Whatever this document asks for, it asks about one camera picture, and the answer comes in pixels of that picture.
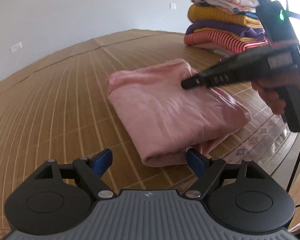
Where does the person's right hand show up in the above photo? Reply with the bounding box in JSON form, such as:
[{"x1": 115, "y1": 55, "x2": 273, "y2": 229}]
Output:
[{"x1": 251, "y1": 69, "x2": 300, "y2": 115}]

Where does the woven bamboo bed mat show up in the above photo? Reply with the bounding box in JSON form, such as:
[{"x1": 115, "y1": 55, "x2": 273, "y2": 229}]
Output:
[{"x1": 0, "y1": 29, "x2": 298, "y2": 240}]

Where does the red striped folded garment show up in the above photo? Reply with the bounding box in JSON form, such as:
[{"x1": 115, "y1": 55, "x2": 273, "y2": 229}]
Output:
[{"x1": 184, "y1": 28, "x2": 268, "y2": 54}]

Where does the white wall socket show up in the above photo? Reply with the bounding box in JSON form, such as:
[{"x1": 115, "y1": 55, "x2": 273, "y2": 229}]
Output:
[{"x1": 170, "y1": 3, "x2": 177, "y2": 9}]

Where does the mustard yellow folded garment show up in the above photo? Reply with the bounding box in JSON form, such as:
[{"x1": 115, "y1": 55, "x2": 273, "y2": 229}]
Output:
[{"x1": 187, "y1": 4, "x2": 263, "y2": 29}]

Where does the pink cartoon print shirt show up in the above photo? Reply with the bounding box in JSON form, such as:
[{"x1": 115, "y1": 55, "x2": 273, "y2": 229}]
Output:
[{"x1": 108, "y1": 59, "x2": 251, "y2": 167}]

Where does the purple folded garment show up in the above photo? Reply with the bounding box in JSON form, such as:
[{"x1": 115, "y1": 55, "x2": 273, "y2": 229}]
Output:
[{"x1": 185, "y1": 20, "x2": 266, "y2": 40}]

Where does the white wall switch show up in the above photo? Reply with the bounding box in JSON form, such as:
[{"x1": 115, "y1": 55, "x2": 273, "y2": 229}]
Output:
[{"x1": 10, "y1": 42, "x2": 23, "y2": 54}]

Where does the white mattress edge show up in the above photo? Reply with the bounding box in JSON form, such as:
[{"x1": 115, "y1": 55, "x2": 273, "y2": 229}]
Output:
[{"x1": 259, "y1": 128, "x2": 300, "y2": 176}]

